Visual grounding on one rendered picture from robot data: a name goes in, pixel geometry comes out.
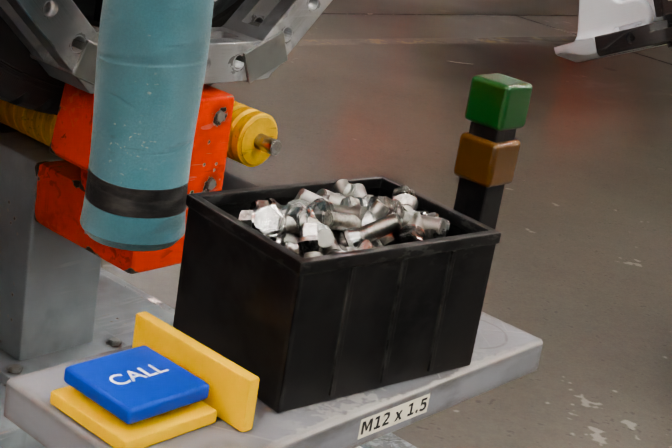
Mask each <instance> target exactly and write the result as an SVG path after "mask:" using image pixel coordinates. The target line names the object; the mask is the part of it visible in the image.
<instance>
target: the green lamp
mask: <svg viewBox="0 0 672 448"><path fill-rule="evenodd" d="M531 94H532V85H531V84H530V83H528V82H525V81H522V80H519V79H516V78H512V77H509V76H506V75H503V74H500V73H493V74H483V75H476V76H474V77H473V78H472V80H471V85H470V90H469V96H468V101H467V106H466V111H465V118H466V119H467V120H468V121H471V122H474V123H477V124H479V125H482V126H485V127H488V128H491V129H493V130H496V131H505V130H512V129H518V128H522V127H523V126H524V125H525V122H526V118H527V113H528V108H529V103H530V99H531Z"/></svg>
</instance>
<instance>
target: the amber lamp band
mask: <svg viewBox="0 0 672 448"><path fill-rule="evenodd" d="M519 150H520V141H519V140H517V139H514V140H508V141H502V142H493V141H490V140H487V139H485V138H482V137H479V136H476V135H474V134H471V133H469V132H464V133H463V134H461V136H460V141H459V146H458V151H457V156H456V161H455V166H454V174H455V175H456V176H458V177H460V178H463V179H465V180H468V181H470V182H473V183H475V184H478V185H480V186H483V187H486V188H491V187H495V186H500V185H504V184H509V183H511V182H512V181H513V179H514V174H515V169H516V164H517V160H518V155H519Z"/></svg>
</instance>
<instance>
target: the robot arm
mask: <svg viewBox="0 0 672 448"><path fill-rule="evenodd" d="M661 20H663V21H661ZM656 21H658V22H656ZM653 22H654V23H653ZM665 45H668V48H672V0H579V13H578V32H577V37H576V39H575V41H574V42H571V43H567V44H564V45H560V46H557V47H554V50H555V54H556V55H557V56H560V57H563V58H566V59H568V60H571V61H574V62H583V61H588V60H593V59H599V58H604V57H609V56H614V55H620V54H625V53H630V52H635V51H640V50H645V49H650V48H655V47H661V46H665Z"/></svg>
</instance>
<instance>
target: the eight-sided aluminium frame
mask: <svg viewBox="0 0 672 448"><path fill-rule="evenodd" d="M331 1H332V0H245V1H244V2H243V3H242V4H241V5H240V7H239V8H238V9H237V10H236V11H235V12H234V14H233V15H232V16H231V17H230V18H229V19H228V21H227V22H226V23H225V24H224V25H223V26H221V27H211V35H210V43H209V51H208V59H207V66H206V72H205V78H204V84H211V83H222V82H234V81H245V82H248V83H251V82H253V81H254V80H257V79H267V78H269V77H270V76H271V75H272V73H273V72H274V71H275V70H276V68H277V67H278V66H279V65H281V64H283V63H284V62H286V61H287V60H288V57H287V55H288V54H289V53H290V51H291V50H292V49H293V48H294V47H295V45H296V44H297V43H298V42H299V40H300V39H301V38H302V37H303V36H304V34H305V33H306V32H307V31H308V29H309V28H310V27H311V26H312V25H313V23H314V22H315V21H316V20H317V19H318V17H319V16H320V15H321V14H322V12H323V11H324V10H325V9H326V8H327V6H328V5H329V4H330V3H331ZM0 16H1V17H2V18H3V19H4V21H5V22H6V23H7V24H8V26H9V27H10V28H11V29H12V30H13V32H14V33H15V34H16V35H17V37H18V38H19V39H20V40H21V42H22V43H23V44H24V45H25V46H26V48H27V49H28V50H29V51H30V53H31V54H30V57H31V58H32V59H35V60H37V61H38V62H39V64H40V65H41V66H42V67H43V68H44V70H45V71H46V72H47V73H48V75H49V76H51V77H53V78H56V79H58V80H60V81H62V82H65V83H67V84H69V85H71V86H74V87H76V88H78V89H81V90H83V91H85V92H87V93H90V94H94V88H95V72H96V58H97V45H98V36H99V32H96V31H95V30H94V28H93V27H92V26H91V24H90V23H89V22H88V20H87V19H86V18H85V16H84V15H83V14H82V12H81V11H80V10H79V8H78V7H77V6H76V4H75V3H74V2H73V0H0Z"/></svg>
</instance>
